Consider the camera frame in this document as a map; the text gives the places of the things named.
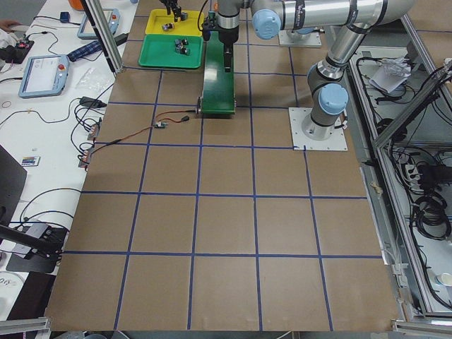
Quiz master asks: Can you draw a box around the black power adapter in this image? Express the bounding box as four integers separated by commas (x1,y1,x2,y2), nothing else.
79,96,107,109

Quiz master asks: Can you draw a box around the teach pendant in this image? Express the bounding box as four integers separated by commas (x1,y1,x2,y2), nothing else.
18,54,69,99
77,8,121,40

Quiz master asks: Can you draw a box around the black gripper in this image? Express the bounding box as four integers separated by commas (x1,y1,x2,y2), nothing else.
218,26,239,73
162,0,182,22

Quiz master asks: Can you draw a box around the aluminium frame post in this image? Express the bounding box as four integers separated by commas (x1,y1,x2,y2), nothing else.
81,0,123,74

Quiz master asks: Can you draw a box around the green plastic tray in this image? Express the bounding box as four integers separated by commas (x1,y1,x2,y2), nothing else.
138,34,203,69

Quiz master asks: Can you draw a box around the yellow plastic tray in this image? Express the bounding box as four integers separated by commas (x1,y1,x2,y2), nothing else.
145,9,202,36

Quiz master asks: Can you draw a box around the small green circuit board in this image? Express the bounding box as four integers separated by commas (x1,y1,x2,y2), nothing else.
153,121,168,129

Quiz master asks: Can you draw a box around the red and black wire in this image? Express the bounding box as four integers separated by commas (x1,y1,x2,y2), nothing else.
84,109,198,156

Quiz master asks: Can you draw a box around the green conveyor belt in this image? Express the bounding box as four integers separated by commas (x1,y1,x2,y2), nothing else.
197,32,236,116

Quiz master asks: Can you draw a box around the green push button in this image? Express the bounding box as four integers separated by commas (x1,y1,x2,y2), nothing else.
174,40,184,52
179,39,191,55

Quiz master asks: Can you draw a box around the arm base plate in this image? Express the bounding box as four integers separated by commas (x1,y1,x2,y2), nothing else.
289,107,347,151
278,30,322,48

